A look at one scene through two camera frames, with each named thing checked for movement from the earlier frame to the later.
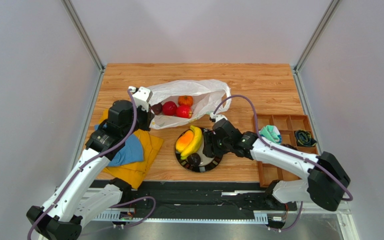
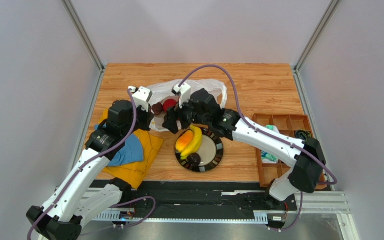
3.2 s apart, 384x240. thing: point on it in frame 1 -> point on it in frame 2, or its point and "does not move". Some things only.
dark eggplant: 194,159 does not move
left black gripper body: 143,117 does not move
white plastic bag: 209,96 does not move
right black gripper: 209,145 -> 177,117
